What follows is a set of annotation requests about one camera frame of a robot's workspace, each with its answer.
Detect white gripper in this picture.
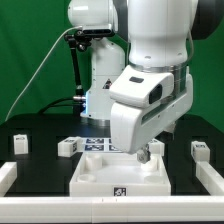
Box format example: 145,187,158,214
109,65,193,164

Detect white square table top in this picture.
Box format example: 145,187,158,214
69,153,171,197

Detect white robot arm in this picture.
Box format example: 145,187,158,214
68,0,224,163

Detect printed marker tag sheet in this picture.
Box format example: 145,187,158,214
81,137,120,153

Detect black base cables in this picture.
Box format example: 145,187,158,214
38,97,83,115

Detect black depth camera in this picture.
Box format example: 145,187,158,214
83,29,115,38

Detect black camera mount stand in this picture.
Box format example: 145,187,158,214
64,31,91,116

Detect white camera cable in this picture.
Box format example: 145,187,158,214
4,25,84,122

